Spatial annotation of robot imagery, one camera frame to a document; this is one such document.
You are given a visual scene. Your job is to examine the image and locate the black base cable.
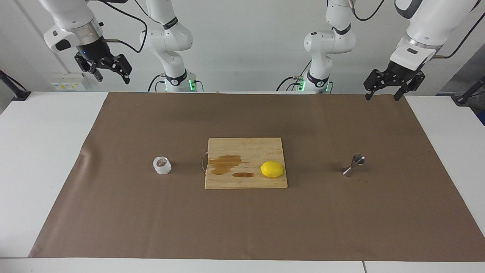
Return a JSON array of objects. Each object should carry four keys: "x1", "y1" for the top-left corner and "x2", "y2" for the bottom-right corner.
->
[
  {"x1": 276, "y1": 61, "x2": 313, "y2": 92},
  {"x1": 148, "y1": 74, "x2": 167, "y2": 92}
]

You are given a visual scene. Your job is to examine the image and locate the white wall socket box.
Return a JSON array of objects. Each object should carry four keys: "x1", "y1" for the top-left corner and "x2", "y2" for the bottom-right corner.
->
[{"x1": 51, "y1": 73, "x2": 89, "y2": 91}]

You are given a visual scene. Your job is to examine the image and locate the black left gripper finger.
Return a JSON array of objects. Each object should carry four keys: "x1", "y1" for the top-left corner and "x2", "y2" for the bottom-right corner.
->
[
  {"x1": 394, "y1": 72, "x2": 425, "y2": 101},
  {"x1": 364, "y1": 69, "x2": 391, "y2": 101}
]

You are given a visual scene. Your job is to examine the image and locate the steel jigger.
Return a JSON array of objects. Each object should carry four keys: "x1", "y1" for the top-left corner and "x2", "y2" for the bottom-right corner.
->
[{"x1": 342, "y1": 153, "x2": 366, "y2": 176}]

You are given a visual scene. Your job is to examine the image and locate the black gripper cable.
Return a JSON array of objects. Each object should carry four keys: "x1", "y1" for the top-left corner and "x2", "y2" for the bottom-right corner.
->
[
  {"x1": 350, "y1": 0, "x2": 485, "y2": 60},
  {"x1": 99, "y1": 0, "x2": 167, "y2": 53}
]

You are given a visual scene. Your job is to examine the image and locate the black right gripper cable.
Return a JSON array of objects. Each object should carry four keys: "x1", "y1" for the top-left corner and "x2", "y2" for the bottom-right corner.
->
[{"x1": 99, "y1": 0, "x2": 167, "y2": 53}]

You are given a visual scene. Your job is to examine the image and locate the yellow lemon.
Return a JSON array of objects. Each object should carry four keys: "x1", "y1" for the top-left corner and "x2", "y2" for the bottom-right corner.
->
[{"x1": 260, "y1": 161, "x2": 285, "y2": 179}]

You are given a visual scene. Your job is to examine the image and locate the black left base cable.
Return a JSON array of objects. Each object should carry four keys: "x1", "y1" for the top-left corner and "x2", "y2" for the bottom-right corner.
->
[{"x1": 276, "y1": 61, "x2": 313, "y2": 92}]

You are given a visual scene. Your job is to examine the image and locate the brown paper table mat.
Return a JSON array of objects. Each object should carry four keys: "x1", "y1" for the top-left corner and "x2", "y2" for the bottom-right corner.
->
[{"x1": 28, "y1": 92, "x2": 485, "y2": 262}]

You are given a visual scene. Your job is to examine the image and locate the black right base cable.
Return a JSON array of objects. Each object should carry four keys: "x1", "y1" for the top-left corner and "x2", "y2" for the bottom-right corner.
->
[{"x1": 148, "y1": 74, "x2": 167, "y2": 92}]

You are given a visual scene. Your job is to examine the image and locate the wooden cutting board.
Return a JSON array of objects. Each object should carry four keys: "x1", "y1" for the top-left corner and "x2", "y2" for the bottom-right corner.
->
[{"x1": 202, "y1": 137, "x2": 288, "y2": 189}]

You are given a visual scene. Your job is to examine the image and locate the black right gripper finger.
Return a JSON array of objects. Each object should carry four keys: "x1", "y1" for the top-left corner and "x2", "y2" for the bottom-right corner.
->
[
  {"x1": 112, "y1": 54, "x2": 132, "y2": 85},
  {"x1": 75, "y1": 53, "x2": 103, "y2": 82}
]

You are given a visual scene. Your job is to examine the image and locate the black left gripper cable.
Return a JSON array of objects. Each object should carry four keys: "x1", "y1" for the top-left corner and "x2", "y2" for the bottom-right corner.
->
[{"x1": 350, "y1": 0, "x2": 485, "y2": 60}]

